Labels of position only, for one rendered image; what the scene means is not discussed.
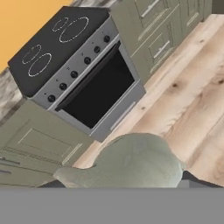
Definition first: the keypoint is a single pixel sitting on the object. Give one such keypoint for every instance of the black range knob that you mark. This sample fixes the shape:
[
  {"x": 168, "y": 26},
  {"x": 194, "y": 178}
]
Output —
[
  {"x": 107, "y": 38},
  {"x": 97, "y": 49},
  {"x": 51, "y": 98},
  {"x": 74, "y": 74},
  {"x": 87, "y": 60},
  {"x": 63, "y": 86}
]

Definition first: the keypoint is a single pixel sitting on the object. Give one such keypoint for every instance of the black glass hob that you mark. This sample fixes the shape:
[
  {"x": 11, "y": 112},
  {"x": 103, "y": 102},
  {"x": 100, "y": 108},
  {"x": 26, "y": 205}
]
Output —
[{"x": 49, "y": 52}]

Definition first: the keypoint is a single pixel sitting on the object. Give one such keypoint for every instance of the olive green drawer front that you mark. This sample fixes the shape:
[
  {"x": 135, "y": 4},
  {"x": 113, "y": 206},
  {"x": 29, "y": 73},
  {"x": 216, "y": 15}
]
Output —
[
  {"x": 151, "y": 20},
  {"x": 26, "y": 175},
  {"x": 159, "y": 54}
]

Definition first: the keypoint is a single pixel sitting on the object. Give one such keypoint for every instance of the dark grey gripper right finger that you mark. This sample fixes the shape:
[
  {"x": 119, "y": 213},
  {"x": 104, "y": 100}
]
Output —
[{"x": 201, "y": 181}]

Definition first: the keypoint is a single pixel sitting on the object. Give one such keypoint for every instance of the silver oven range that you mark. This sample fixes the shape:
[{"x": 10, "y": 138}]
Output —
[{"x": 73, "y": 65}]

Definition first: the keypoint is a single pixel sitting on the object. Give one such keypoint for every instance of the grey-green rounded lump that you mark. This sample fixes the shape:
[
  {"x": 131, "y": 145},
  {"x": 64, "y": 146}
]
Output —
[{"x": 137, "y": 163}]

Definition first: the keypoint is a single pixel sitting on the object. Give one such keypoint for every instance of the olive green cabinet door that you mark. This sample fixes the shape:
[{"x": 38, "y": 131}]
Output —
[
  {"x": 43, "y": 131},
  {"x": 194, "y": 11}
]

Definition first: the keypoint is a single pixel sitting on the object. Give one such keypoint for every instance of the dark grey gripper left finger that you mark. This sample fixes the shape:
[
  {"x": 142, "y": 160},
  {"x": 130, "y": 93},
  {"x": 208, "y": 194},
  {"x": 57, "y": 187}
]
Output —
[{"x": 48, "y": 185}]

